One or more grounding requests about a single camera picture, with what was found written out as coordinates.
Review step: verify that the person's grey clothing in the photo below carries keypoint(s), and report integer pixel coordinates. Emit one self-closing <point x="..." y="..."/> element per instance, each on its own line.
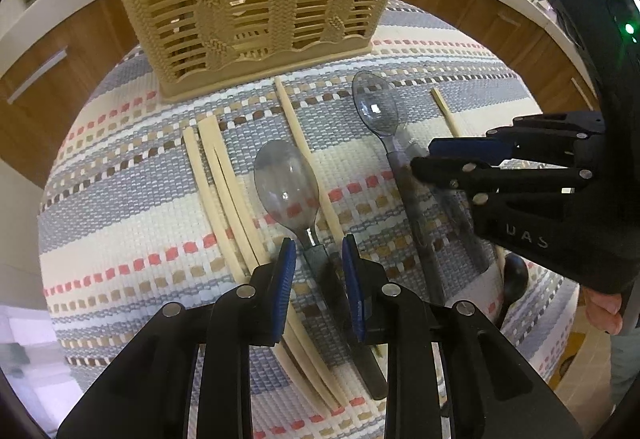
<point x="625" y="369"/>

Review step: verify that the person's right hand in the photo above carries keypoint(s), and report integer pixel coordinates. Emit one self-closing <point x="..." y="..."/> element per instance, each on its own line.
<point x="604" y="311"/>

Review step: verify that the striped woven table mat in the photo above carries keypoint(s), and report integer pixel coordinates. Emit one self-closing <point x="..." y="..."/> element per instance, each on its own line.
<point x="125" y="219"/>

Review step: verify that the beige woven plastic basket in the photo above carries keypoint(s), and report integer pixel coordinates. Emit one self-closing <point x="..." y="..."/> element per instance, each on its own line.
<point x="260" y="4"/>

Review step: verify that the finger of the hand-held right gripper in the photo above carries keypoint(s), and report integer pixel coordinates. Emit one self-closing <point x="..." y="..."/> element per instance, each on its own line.
<point x="450" y="171"/>
<point x="470" y="149"/>

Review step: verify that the black spoon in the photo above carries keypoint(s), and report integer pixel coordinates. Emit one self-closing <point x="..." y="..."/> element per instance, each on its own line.
<point x="515" y="281"/>

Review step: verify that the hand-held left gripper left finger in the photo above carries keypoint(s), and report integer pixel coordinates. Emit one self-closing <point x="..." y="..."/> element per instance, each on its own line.
<point x="282" y="290"/>

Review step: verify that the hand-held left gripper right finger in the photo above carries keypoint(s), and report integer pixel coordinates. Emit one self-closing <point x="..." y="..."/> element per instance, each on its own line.
<point x="353" y="291"/>

